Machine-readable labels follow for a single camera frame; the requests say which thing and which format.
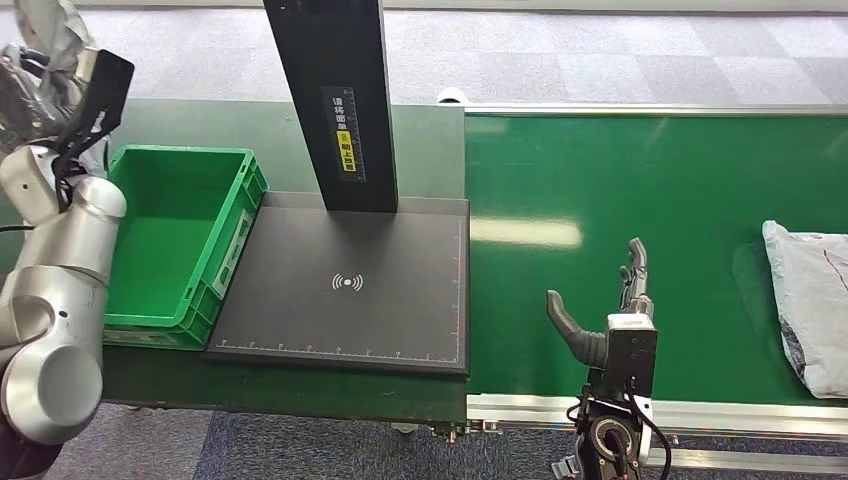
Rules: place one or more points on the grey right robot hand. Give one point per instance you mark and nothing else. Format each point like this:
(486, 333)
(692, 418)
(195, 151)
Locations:
(629, 358)

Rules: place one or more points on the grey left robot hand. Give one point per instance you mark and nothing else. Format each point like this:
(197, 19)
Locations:
(60, 86)

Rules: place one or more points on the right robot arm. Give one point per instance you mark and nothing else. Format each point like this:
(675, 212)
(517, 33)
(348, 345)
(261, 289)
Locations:
(613, 440)

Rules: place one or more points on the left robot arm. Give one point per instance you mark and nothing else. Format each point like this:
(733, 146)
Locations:
(60, 318)

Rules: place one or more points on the green conveyor belt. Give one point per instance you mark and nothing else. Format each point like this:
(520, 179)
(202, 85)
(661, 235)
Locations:
(596, 185)

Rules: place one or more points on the grey plastic mail package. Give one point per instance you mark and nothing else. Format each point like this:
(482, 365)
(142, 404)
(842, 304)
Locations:
(815, 305)

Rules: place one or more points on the green plastic crate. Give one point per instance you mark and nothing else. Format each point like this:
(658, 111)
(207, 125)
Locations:
(166, 252)

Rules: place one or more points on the yellow black column label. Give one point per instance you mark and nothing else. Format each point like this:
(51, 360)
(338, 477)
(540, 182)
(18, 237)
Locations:
(346, 152)

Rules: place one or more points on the black scanner base pad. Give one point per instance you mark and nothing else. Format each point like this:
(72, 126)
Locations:
(331, 324)

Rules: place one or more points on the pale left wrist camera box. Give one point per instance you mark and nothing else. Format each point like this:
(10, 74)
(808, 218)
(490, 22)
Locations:
(26, 182)

